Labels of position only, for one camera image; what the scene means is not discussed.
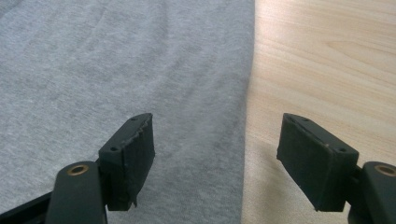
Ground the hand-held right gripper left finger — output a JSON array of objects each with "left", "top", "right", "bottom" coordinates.
[{"left": 98, "top": 112, "right": 156, "bottom": 212}]

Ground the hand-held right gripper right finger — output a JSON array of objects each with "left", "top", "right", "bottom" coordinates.
[{"left": 276, "top": 112, "right": 360, "bottom": 213}]

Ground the grey knit garment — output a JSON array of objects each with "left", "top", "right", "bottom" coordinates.
[{"left": 0, "top": 0, "right": 257, "bottom": 224}]

